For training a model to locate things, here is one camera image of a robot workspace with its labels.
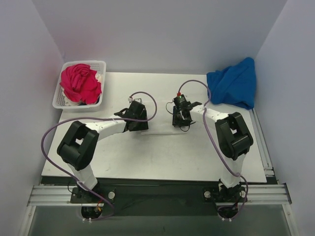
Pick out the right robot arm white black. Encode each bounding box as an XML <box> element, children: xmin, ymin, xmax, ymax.
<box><xmin>172</xmin><ymin>93</ymin><xmax>253</xmax><ymax>201</ymax></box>

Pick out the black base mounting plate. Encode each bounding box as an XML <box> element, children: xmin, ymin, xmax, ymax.
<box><xmin>40</xmin><ymin>176</ymin><xmax>247</xmax><ymax>217</ymax></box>

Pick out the white plastic laundry basket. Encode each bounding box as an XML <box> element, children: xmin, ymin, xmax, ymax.
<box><xmin>52</xmin><ymin>60</ymin><xmax>106</xmax><ymax>113</ymax></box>

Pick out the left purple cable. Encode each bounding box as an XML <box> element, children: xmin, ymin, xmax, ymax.
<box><xmin>40</xmin><ymin>91</ymin><xmax>158</xmax><ymax>221</ymax></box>

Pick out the blue t-shirt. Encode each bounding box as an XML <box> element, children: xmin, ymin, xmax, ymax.
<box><xmin>206</xmin><ymin>57</ymin><xmax>256</xmax><ymax>110</ymax></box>

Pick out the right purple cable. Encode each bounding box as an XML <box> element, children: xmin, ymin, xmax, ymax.
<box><xmin>176</xmin><ymin>80</ymin><xmax>249</xmax><ymax>221</ymax></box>

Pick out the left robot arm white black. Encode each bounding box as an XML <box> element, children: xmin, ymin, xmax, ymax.
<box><xmin>57</xmin><ymin>101</ymin><xmax>149</xmax><ymax>203</ymax></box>

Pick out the purple cable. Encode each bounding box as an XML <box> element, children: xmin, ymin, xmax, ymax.
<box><xmin>176</xmin><ymin>80</ymin><xmax>249</xmax><ymax>221</ymax></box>
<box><xmin>40</xmin><ymin>91</ymin><xmax>158</xmax><ymax>221</ymax></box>

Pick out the red pink t-shirt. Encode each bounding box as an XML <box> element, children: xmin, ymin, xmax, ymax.
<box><xmin>60</xmin><ymin>63</ymin><xmax>102</xmax><ymax>103</ymax></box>

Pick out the white t-shirt red print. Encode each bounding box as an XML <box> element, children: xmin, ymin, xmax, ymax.
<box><xmin>140</xmin><ymin>101</ymin><xmax>190</xmax><ymax>136</ymax></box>

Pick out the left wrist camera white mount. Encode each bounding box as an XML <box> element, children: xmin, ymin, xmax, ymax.
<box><xmin>128</xmin><ymin>97</ymin><xmax>142</xmax><ymax>103</ymax></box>

